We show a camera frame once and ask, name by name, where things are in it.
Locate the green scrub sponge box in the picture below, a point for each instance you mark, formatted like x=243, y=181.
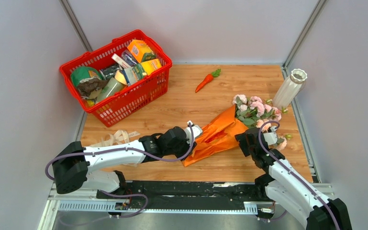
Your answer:
x=134, y=74

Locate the pink flower bouquet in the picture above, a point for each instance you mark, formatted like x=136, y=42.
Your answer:
x=254, y=112

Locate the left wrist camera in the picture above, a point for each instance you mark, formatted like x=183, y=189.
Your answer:
x=192, y=130

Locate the cream ribbon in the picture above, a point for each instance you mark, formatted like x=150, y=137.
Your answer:
x=117, y=139

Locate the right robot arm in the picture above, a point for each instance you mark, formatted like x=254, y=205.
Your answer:
x=283, y=184

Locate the green round package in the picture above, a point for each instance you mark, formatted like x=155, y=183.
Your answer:
x=83, y=74

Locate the dark snack packet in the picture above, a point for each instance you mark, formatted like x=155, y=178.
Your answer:
x=110, y=71

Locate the white ribbed ceramic vase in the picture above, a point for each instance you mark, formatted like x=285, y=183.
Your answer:
x=291, y=86

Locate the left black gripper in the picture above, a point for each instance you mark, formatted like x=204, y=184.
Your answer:
x=186, y=151

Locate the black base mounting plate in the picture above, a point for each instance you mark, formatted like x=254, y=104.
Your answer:
x=195, y=195

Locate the orange toy carrot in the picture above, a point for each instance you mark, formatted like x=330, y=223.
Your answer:
x=207, y=79

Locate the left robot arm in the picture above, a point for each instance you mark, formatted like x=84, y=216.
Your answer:
x=77, y=167

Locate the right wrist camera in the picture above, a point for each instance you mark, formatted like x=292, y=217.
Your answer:
x=270, y=138

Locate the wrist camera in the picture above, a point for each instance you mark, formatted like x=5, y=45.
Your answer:
x=270, y=138
x=192, y=130

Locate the orange green box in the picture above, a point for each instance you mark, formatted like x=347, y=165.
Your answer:
x=141, y=51

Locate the aluminium rail frame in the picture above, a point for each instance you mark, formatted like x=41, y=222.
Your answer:
x=88, y=209

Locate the white red small box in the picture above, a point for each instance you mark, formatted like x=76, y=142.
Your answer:
x=123, y=64

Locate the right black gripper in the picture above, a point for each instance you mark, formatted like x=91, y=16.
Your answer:
x=241, y=139

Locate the brown crumpled bag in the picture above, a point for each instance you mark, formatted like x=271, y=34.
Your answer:
x=90, y=85

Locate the orange wrapping paper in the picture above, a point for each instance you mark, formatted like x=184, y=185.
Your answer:
x=218, y=135

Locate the green cylinder bottle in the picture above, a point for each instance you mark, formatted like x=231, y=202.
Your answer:
x=112, y=87

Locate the red plastic shopping basket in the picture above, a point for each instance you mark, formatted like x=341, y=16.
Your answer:
x=132, y=98

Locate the yellow sponge pack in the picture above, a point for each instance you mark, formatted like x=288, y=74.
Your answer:
x=150, y=66

